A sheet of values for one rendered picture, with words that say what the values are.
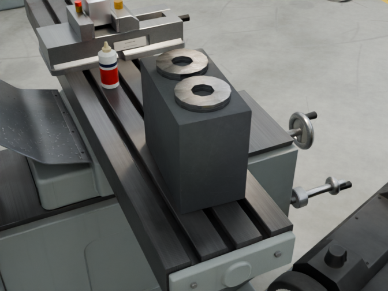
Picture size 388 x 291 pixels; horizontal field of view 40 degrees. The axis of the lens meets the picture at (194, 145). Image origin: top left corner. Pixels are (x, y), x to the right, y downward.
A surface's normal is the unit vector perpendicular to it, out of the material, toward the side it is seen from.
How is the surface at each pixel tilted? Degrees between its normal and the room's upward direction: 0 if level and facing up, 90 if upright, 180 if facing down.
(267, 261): 90
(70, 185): 90
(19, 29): 0
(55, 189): 90
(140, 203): 0
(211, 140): 90
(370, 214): 0
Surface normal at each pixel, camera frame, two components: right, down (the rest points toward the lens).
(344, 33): 0.00, -0.79
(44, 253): 0.41, 0.56
